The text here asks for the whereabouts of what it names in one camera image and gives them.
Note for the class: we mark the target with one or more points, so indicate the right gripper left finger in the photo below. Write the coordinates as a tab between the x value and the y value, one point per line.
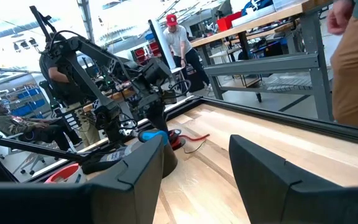
57	205

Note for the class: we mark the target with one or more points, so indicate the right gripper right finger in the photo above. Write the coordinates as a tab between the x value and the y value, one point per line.
291	199

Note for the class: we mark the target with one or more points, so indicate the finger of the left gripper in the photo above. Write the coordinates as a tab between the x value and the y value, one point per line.
160	119

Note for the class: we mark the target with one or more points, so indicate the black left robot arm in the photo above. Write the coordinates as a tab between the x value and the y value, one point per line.
92	49

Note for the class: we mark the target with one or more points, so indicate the red tape dispenser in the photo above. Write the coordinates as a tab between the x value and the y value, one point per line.
61	174

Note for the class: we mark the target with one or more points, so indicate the shelf with red bins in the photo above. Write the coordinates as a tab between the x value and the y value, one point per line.
146	53

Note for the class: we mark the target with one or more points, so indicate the black office chair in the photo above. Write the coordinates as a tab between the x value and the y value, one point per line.
31	161

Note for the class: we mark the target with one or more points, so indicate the person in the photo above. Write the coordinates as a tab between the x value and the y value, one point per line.
179	40
356	77
11	124
57	81

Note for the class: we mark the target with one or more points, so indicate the red plastic bin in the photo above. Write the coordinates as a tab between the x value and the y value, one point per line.
227	21

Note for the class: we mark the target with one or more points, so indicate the shelf with blue bins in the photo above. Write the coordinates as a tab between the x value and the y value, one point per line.
26	102

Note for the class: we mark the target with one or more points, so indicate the grey metal workbench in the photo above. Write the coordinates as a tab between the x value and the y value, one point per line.
259	63

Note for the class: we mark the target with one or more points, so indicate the person's hand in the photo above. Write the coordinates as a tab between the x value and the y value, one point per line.
337	17

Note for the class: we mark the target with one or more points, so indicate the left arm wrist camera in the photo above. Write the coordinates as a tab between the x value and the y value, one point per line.
155	71

